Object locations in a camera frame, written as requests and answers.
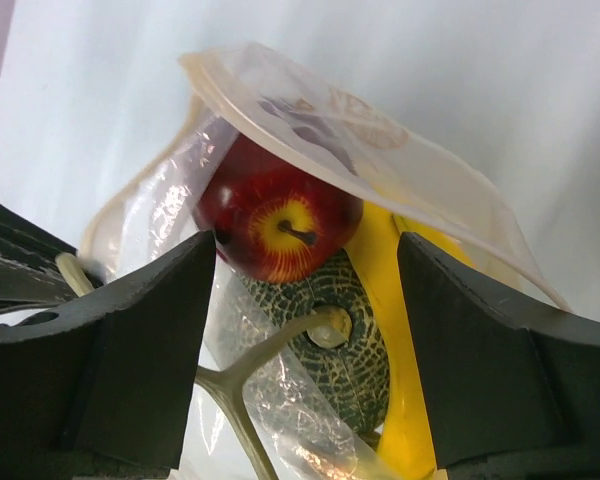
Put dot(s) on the yellow fake banana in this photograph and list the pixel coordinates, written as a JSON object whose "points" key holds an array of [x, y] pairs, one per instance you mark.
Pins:
{"points": [[406, 443]]}

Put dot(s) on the dark red fake apple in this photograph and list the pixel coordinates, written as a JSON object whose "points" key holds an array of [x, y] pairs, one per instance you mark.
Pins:
{"points": [[272, 221]]}

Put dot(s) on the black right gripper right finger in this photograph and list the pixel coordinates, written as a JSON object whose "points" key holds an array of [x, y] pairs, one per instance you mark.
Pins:
{"points": [[511, 384]]}

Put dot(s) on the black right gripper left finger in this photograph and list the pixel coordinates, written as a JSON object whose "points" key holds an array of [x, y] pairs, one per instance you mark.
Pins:
{"points": [[101, 385]]}

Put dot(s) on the green netted fake melon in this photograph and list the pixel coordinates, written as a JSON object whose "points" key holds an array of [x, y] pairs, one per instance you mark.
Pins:
{"points": [[348, 362]]}

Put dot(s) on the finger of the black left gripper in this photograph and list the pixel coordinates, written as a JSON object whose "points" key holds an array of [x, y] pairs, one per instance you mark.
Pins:
{"points": [[38, 271]]}

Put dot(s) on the clear zip top bag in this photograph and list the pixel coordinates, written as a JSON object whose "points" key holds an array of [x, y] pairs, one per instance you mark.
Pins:
{"points": [[255, 91]]}

